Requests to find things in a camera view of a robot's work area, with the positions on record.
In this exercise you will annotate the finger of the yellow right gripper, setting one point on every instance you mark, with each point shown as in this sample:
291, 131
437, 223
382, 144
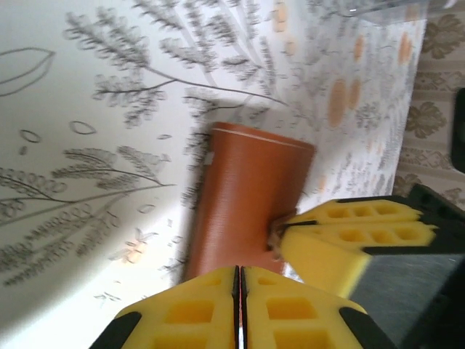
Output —
319, 261
319, 211

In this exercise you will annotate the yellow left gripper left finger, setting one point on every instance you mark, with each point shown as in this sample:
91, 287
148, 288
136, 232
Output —
218, 291

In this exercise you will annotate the floral table cover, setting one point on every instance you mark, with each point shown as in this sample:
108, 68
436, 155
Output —
72, 218

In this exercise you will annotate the brown leather card holder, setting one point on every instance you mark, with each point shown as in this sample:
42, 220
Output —
247, 189

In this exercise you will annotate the clear plastic card box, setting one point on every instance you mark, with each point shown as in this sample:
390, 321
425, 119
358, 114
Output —
399, 14

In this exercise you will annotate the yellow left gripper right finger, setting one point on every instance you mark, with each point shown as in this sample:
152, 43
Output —
319, 316

